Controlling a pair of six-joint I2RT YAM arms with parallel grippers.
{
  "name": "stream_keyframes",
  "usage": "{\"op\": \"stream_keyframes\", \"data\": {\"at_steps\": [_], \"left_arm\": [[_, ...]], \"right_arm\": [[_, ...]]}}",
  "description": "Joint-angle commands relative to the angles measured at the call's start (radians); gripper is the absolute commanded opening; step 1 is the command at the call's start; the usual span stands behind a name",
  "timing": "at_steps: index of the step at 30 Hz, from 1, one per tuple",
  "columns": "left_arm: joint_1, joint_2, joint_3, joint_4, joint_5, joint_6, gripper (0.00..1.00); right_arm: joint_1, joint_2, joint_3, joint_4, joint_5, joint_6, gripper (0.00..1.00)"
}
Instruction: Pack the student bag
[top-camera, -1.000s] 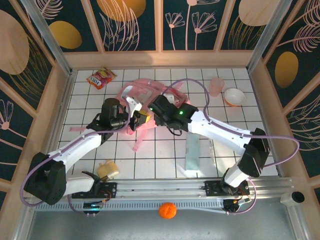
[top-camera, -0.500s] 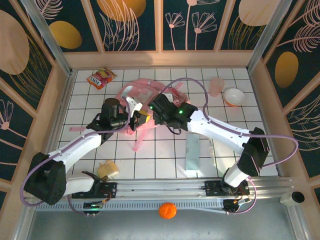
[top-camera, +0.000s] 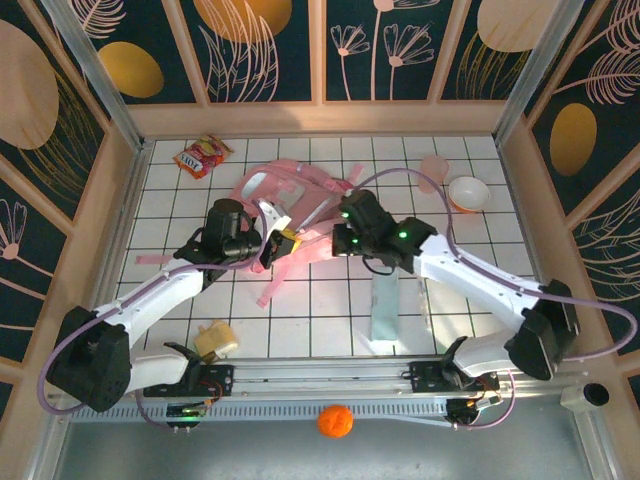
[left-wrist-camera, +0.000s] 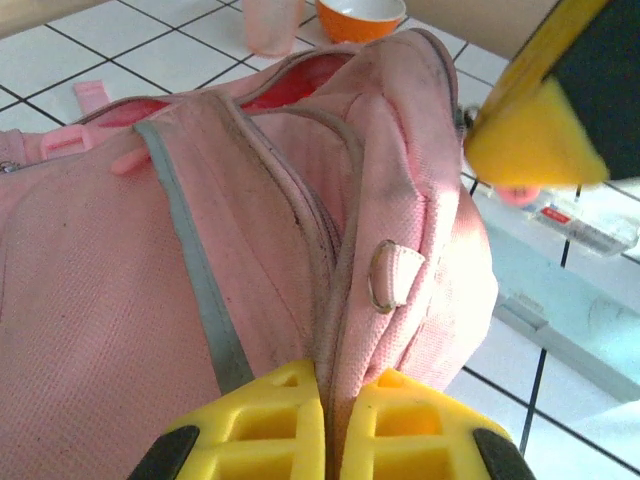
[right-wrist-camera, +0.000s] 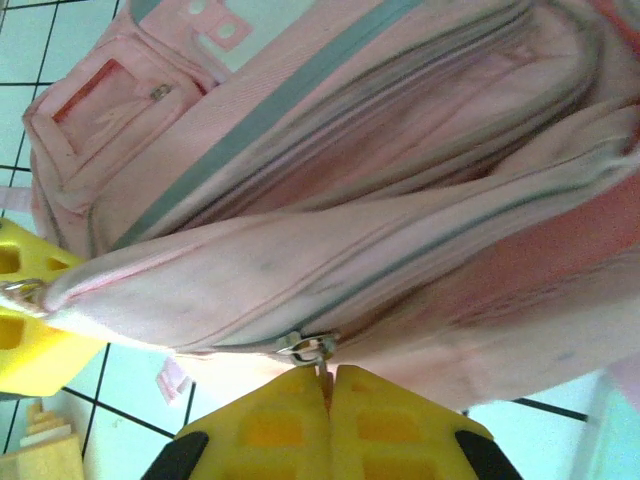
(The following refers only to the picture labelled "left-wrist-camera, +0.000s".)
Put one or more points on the orange and white bowl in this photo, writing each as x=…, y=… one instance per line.
x=360, y=25

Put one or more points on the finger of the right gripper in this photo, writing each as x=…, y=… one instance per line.
x=540, y=140

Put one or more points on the pink plastic cup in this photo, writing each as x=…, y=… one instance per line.
x=272, y=25

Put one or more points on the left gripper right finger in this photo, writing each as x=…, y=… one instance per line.
x=410, y=435

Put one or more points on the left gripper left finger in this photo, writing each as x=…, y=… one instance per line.
x=250, y=430

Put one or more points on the pink backpack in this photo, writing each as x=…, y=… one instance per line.
x=150, y=300

